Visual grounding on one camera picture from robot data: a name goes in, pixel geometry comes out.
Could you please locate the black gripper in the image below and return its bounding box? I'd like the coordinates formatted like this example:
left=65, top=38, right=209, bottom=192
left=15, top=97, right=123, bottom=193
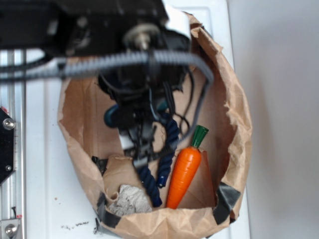
left=97, top=49, right=188, bottom=169

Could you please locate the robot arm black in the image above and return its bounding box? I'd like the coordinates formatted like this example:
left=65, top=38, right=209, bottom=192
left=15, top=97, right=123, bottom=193
left=0, top=0, right=191, bottom=167

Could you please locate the brown paper bag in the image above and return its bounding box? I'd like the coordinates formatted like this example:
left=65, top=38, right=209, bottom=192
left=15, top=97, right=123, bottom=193
left=58, top=10, right=252, bottom=239

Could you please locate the orange plastic carrot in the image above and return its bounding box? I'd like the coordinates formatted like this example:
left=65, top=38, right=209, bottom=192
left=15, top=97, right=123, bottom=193
left=166, top=125, right=209, bottom=209

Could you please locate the crumpled grey paper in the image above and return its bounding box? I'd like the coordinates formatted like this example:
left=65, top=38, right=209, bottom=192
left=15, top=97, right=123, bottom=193
left=108, top=184, right=153, bottom=217

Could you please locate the grey corrugated cable conduit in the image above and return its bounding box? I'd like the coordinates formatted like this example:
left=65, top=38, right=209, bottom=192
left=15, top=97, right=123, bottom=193
left=0, top=48, right=215, bottom=140

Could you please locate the dark blue rope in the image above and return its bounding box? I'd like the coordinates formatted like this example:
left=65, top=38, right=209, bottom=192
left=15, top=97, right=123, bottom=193
left=138, top=112, right=179, bottom=207

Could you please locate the aluminium extrusion rail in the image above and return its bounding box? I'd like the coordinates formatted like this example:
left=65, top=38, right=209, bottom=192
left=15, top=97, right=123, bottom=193
left=0, top=48, right=26, bottom=239

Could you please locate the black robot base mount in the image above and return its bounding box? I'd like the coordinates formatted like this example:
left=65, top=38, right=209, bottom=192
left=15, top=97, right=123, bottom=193
left=0, top=108, right=15, bottom=185

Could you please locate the silver corner bracket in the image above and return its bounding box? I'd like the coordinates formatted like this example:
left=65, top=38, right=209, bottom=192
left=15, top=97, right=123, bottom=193
left=0, top=219, right=22, bottom=239

